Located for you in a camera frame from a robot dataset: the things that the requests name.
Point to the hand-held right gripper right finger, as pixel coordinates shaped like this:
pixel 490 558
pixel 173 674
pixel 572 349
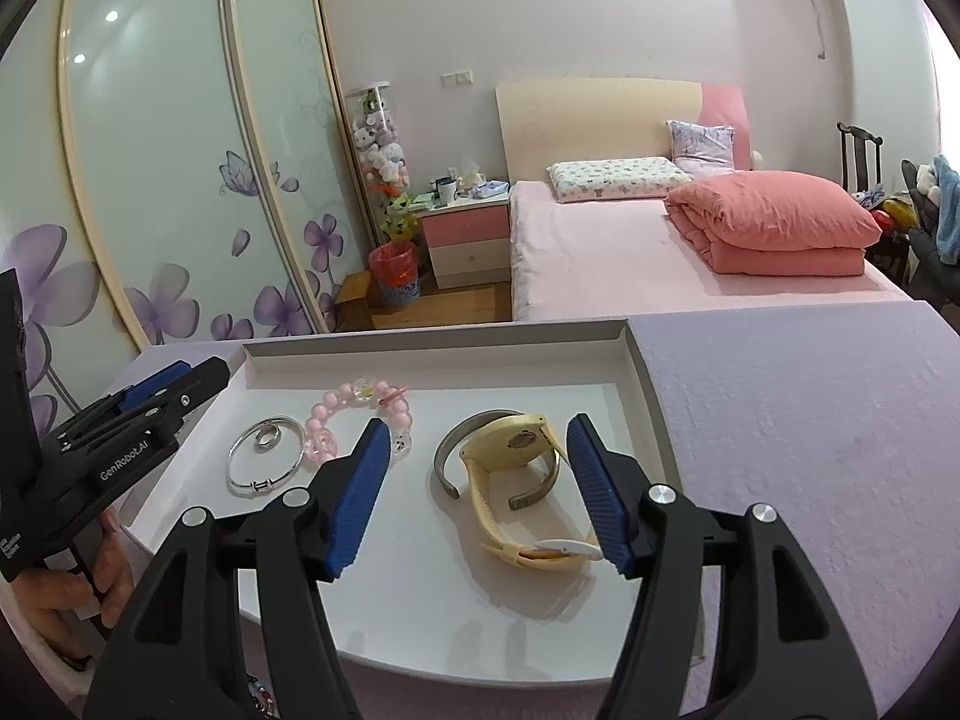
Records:
pixel 600 499

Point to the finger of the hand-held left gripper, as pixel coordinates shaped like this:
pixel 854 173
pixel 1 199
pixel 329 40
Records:
pixel 157 381
pixel 202 384

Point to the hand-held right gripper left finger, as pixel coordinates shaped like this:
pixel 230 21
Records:
pixel 360 502

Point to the grey cuff bangle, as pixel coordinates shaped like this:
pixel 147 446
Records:
pixel 444 457

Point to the yellow wrist watch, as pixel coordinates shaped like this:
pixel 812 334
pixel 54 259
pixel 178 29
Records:
pixel 517 442

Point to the silver bangle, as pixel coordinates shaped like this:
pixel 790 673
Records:
pixel 259 485

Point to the grey cardboard tray box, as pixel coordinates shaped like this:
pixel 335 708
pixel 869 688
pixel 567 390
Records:
pixel 450 600

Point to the person's left hand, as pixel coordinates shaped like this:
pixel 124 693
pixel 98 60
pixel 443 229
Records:
pixel 60 615

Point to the small wooden stool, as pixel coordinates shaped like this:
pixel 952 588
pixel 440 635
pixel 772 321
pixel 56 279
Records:
pixel 352 300

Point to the floral sliding door wardrobe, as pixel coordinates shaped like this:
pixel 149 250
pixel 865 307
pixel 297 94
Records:
pixel 172 165

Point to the red waste bin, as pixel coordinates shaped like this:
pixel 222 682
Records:
pixel 394 270

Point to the bed with pink sheet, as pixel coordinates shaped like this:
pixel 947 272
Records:
pixel 600 255

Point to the yellow green plush toy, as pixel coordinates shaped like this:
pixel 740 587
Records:
pixel 397 217

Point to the pink white nightstand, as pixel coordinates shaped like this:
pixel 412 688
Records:
pixel 465 240

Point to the clear plush toy display tube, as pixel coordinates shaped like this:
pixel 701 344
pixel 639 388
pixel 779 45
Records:
pixel 379 142

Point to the white mug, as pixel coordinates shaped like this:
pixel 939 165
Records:
pixel 446 191

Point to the white floral pillow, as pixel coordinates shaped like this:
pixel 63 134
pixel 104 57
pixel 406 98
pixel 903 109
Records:
pixel 615 176

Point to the blue white cloth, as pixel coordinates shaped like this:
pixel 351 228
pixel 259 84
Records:
pixel 489 188

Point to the folded pink quilt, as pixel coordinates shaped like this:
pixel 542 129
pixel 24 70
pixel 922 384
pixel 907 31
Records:
pixel 772 217

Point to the purple floral pillow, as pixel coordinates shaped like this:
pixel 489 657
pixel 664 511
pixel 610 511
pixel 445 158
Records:
pixel 701 142

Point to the beige pink headboard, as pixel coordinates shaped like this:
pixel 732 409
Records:
pixel 585 120

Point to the colourful toy pile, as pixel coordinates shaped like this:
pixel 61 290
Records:
pixel 889 210

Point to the dark wooden chair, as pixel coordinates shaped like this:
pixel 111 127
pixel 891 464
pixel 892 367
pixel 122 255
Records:
pixel 859 157

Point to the blue plush clothing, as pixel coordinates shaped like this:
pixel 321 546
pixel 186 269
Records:
pixel 949 202

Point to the air conditioner pipe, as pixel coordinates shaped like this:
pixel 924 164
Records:
pixel 819 15

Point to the white wall switch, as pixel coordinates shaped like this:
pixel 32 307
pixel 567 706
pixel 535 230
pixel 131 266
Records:
pixel 457 77

